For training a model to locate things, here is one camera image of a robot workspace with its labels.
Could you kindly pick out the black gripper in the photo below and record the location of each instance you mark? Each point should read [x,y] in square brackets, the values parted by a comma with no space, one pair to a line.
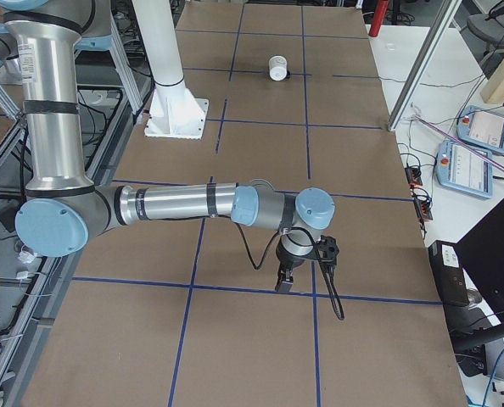
[288,260]

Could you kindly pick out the white smiley mug black handle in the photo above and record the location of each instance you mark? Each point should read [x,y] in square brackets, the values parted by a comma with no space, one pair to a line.
[278,68]

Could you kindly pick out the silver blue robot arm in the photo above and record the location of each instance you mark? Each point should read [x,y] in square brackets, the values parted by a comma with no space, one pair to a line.
[64,209]
[43,36]

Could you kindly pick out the brown paper table cover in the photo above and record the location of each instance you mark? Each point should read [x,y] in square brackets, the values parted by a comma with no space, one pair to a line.
[172,314]

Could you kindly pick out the near orange black connector block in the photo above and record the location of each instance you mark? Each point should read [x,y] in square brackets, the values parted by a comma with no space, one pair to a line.
[422,205]

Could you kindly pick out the orange black connector block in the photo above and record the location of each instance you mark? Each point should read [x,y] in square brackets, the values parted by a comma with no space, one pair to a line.
[422,205]
[414,175]

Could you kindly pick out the black computer box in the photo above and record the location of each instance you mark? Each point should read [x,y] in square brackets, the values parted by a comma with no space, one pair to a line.
[448,274]

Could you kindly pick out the far orange black connector block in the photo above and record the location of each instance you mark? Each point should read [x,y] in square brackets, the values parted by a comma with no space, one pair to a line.
[414,175]

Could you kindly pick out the black monitor on stand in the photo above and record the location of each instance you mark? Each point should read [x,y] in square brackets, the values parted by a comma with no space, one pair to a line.
[481,254]

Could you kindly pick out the near blue teach pendant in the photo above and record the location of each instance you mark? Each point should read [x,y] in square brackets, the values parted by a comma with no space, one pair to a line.
[459,169]

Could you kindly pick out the blue teach pendant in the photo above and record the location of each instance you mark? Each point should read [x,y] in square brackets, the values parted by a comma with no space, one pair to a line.
[459,169]
[482,128]

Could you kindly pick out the pink purple rod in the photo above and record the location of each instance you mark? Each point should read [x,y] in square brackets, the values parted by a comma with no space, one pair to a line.
[485,158]

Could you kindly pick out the far blue teach pendant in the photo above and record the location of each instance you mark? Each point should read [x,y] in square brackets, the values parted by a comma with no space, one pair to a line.
[482,128]

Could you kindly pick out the red cylinder bottle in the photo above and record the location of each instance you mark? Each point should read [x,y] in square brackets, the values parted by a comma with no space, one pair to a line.
[378,17]

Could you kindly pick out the grey office chair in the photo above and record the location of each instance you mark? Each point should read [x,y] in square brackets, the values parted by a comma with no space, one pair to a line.
[489,27]

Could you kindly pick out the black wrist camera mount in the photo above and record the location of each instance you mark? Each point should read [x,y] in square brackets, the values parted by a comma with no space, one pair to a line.
[327,251]

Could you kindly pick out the white pedestal column with base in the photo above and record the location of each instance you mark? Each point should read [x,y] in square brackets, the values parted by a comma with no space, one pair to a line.
[174,111]

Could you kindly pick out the aluminium frame post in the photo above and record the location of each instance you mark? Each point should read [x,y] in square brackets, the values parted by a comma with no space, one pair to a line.
[442,21]

